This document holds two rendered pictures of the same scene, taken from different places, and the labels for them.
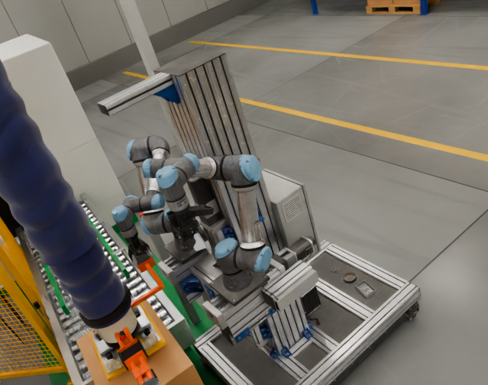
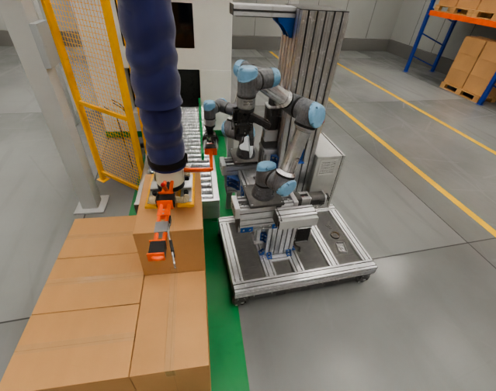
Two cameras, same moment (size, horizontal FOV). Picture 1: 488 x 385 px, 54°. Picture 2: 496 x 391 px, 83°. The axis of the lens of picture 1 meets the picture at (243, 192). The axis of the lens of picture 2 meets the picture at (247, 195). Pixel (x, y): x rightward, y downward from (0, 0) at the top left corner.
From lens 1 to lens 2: 59 cm
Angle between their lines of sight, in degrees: 12
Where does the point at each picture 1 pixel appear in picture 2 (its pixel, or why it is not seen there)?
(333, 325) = (307, 257)
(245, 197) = (300, 136)
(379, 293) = (348, 255)
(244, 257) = (275, 179)
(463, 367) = (375, 331)
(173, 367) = (190, 223)
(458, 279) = (405, 276)
